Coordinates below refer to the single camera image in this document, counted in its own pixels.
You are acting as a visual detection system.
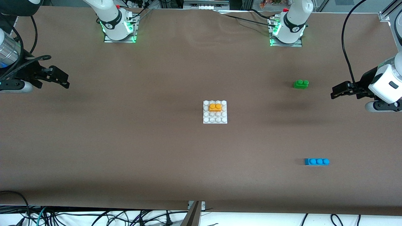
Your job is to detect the white studded base plate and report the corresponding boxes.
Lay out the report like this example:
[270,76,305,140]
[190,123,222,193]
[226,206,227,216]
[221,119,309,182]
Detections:
[203,100,228,124]

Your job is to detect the blue three-stud block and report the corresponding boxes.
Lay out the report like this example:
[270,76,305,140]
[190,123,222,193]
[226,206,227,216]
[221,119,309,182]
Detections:
[304,158,330,166]

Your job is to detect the silver aluminium corner profile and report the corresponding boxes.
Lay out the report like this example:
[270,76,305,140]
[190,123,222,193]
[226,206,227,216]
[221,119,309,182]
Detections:
[378,0,402,22]

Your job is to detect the orange red plastic items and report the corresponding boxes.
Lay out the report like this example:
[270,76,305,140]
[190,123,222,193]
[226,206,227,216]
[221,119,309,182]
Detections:
[259,0,283,8]

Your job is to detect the brown table cover sheet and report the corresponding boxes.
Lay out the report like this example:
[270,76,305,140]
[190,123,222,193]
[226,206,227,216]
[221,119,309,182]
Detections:
[0,6,402,216]

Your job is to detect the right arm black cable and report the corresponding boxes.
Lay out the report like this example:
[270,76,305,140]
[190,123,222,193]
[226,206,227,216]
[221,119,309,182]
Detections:
[0,14,53,79]

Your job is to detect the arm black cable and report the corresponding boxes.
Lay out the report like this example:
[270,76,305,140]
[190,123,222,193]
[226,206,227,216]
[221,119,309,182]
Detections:
[0,14,53,79]
[342,0,368,90]

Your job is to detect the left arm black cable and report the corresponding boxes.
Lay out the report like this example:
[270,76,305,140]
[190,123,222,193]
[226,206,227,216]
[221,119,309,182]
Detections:
[342,0,368,90]

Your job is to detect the black looped floor cable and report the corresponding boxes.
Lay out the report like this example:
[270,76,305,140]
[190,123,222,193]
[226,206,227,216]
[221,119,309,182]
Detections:
[0,190,31,226]

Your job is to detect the black cable across cover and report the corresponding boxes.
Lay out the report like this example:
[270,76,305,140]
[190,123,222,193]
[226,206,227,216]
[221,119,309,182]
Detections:
[217,9,277,25]

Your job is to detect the teal cable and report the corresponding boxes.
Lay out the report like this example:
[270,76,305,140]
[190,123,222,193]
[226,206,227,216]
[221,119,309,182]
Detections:
[35,206,48,226]

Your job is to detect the silver metal frame rail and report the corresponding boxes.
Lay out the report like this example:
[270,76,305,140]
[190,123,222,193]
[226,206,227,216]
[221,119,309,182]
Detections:
[183,0,230,10]

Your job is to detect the grey metal post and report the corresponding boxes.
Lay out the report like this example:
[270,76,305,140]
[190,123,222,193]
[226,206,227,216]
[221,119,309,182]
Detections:
[180,201,202,226]

